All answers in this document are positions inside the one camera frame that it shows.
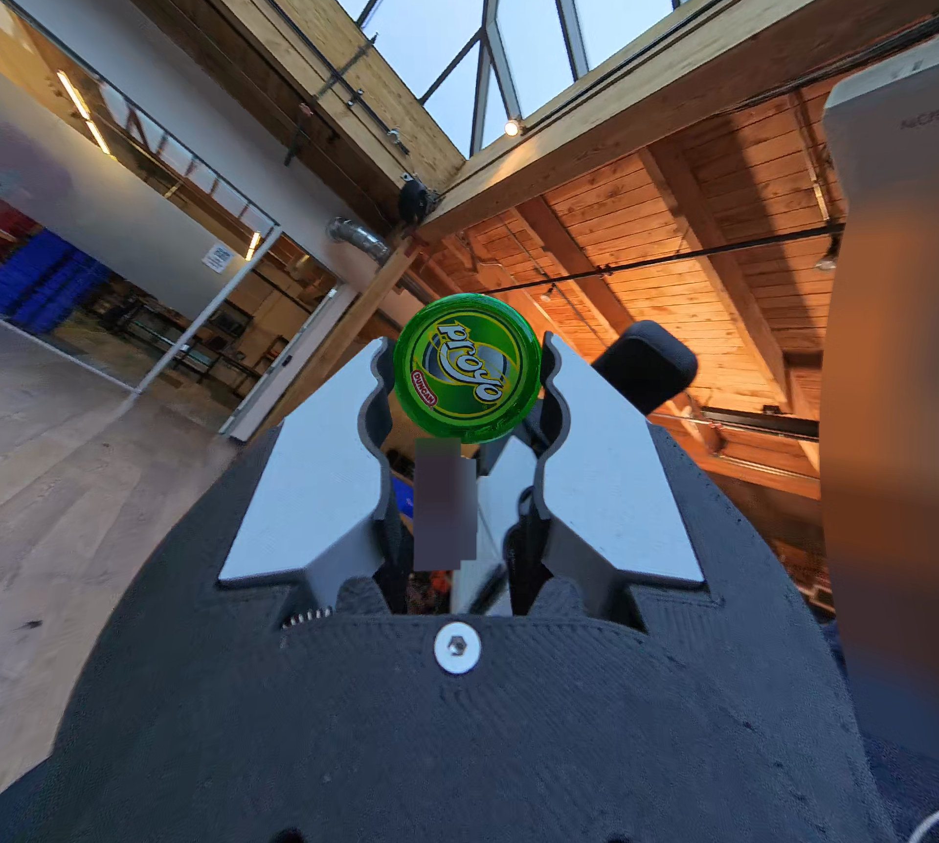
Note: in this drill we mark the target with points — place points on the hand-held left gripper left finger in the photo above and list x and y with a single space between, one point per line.
315 483

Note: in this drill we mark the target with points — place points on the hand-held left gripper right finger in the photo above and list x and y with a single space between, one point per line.
616 491

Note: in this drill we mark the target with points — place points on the green yoyo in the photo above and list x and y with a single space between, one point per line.
466 370

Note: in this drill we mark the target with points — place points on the black padded armrest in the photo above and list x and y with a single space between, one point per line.
649 362

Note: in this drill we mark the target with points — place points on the black track spotlight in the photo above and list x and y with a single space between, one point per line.
827 260

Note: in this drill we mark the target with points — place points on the black ceiling-mounted device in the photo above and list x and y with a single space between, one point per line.
414 199

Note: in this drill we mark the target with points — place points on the stack of blue bins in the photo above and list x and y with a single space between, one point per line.
44 278

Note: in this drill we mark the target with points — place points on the round ceiling spotlight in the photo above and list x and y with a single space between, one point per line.
512 128

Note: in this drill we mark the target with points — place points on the person's blue shirt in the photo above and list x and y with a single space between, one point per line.
902 784

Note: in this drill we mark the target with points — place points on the glass partition with metal frame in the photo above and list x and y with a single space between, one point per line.
183 315

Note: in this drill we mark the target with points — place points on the white wall sign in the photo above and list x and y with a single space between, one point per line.
216 258

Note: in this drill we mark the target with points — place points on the silver ventilation duct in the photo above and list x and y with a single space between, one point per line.
359 240

